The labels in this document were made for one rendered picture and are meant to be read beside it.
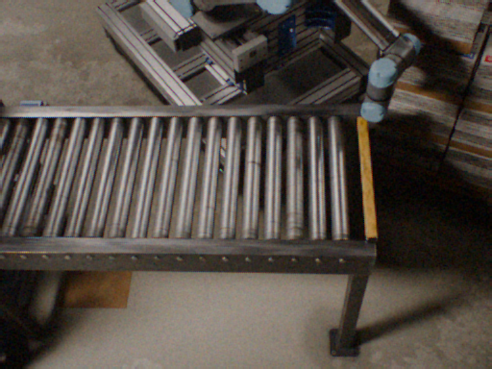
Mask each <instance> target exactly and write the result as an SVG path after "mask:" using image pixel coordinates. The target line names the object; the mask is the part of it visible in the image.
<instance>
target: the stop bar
mask: <svg viewBox="0 0 492 369"><path fill-rule="evenodd" d="M357 130H358V141H359V161H360V172H361V181H362V191H363V212H364V222H365V231H366V240H367V241H377V240H378V231H377V222H376V220H377V216H376V214H375V196H374V188H373V179H372V170H371V153H370V143H369V133H368V127H367V120H366V119H364V118H363V116H359V117H358V118H357Z"/></svg>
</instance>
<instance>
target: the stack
mask: <svg viewBox="0 0 492 369"><path fill-rule="evenodd" d="M491 25H492V0H490V2H489V3H488V6H487V10H485V12H484V14H483V16H482V21H481V24H480V28H479V32H478V34H477V36H476V39H475V40H474V45H473V47H472V49H471V51H470V55H469V54H465V53H458V52H456V51H453V50H450V49H443V48H440V47H436V46H430V45H427V44H424V43H421V50H420V51H419V53H418V55H417V57H416V58H415V59H414V62H413V63H412V65H411V66H410V68H408V69H407V70H406V71H405V72H404V73H403V75H402V77H400V78H399V80H398V81H401V82H403V83H406V84H413V85H415V86H420V87H425V88H428V89H431V90H434V91H440V92H442V93H445V94H451V95H453V96H456V97H458V98H463V100H462V102H461V105H460V106H456V105H453V104H450V103H447V102H441V101H439V100H436V99H433V98H429V97H425V96H423V95H417V94H414V93H412V92H409V91H403V90H400V89H397V88H395V90H394V95H393V96H392V99H391V100H390V105H389V107H388V110H387V114H386V116H385V118H384V119H383V120H385V121H391V122H394V123H397V124H399V125H406V126H408V127H410V128H413V129H415V128H416V129H418V130H421V131H424V132H429V133H432V134H435V135H442V136H444V137H446V138H449V141H448V145H449V142H450V139H451V138H452V140H454V141H457V142H463V143H465V144H468V145H471V146H476V147H479V148H481V149H483V150H489V151H492V114H489V113H487V112H481V111H476V110H473V109H468V108H464V107H461V106H463V104H464V98H465V96H466V98H465V99H468V100H472V101H477V102H481V103H483V104H486V105H492V29H491V30H490V27H491ZM489 31H490V34H489V37H488V39H486V38H487V36H488V33H489ZM484 41H486V44H485V42H484ZM484 44H485V46H484ZM482 45H483V46H484V48H483V46H482ZM482 48H483V50H482ZM481 51H482V52H481ZM480 55H481V56H480ZM478 58H480V59H478ZM477 63H478V66H477ZM475 66H477V68H476V69H477V70H476V71H475V72H474V70H475ZM473 73H475V74H474V76H473ZM471 77H472V78H473V79H472V78H471ZM470 79H471V80H473V81H470ZM469 81H470V82H469ZM471 82H472V83H471ZM467 87H468V89H467ZM466 89H467V91H466ZM468 90H469V91H468ZM465 91H466V92H465ZM466 94H467V95H466ZM457 118H458V119H457ZM456 120H457V121H456ZM455 123H456V124H455ZM454 125H455V126H454ZM454 128H455V129H454ZM452 130H453V131H452ZM452 133H453V134H452ZM373 140H374V144H373V145H374V147H373V148H372V151H371V152H374V153H376V154H379V155H384V156H387V157H389V158H393V159H395V160H399V161H404V162H406V163H408V164H411V165H416V166H418V167H420V168H423V169H428V170H429V171H432V172H436V171H437V172H436V174H437V175H438V173H439V174H441V175H444V176H449V177H452V178H455V179H457V180H462V181H464V182H467V183H469V184H475V185H479V186H481V187H486V188H488V189H492V159H490V158H485V157H483V156H480V155H477V154H472V153H469V152H467V151H464V150H459V149H456V148H454V147H452V146H448V145H446V144H443V143H438V142H435V141H432V140H429V139H424V138H421V137H420V136H417V135H410V134H407V133H404V132H398V131H396V130H394V129H388V128H385V127H383V126H381V125H377V126H376V130H375V132H374V135H373ZM439 169H440V170H439ZM371 170H372V178H373V179H375V180H380V181H383V182H385V183H387V184H392V185H395V186H397V187H402V188H404V189H407V190H409V191H414V192H416V193H419V194H424V195H426V196H429V197H431V198H435V199H437V200H440V201H442V202H447V203H449V204H452V205H454V206H459V207H461V208H464V209H469V210H471V211H474V212H476V213H481V214H483V215H486V216H488V217H492V196H491V195H486V194H483V193H480V192H478V191H474V190H471V189H468V188H466V187H461V186H459V185H455V184H449V183H447V182H444V181H441V180H436V177H435V178H433V177H431V176H426V175H424V174H420V173H418V172H413V171H411V170H408V169H404V168H402V167H400V166H397V165H393V164H390V163H388V162H386V161H381V160H377V159H375V158H371ZM401 175H403V176H408V177H410V178H412V179H414V180H419V181H421V182H424V183H427V184H432V185H436V186H438V187H443V188H445V189H448V190H450V191H454V192H456V193H459V194H461V195H466V196H469V197H472V198H474V199H479V200H481V201H483V204H482V206H480V205H477V204H475V203H472V202H468V201H465V200H463V199H459V198H456V197H453V196H451V195H446V194H444V193H441V192H439V191H434V190H432V189H429V188H427V187H422V186H420V185H418V184H412V183H409V182H407V181H405V180H400V176H401Z"/></svg>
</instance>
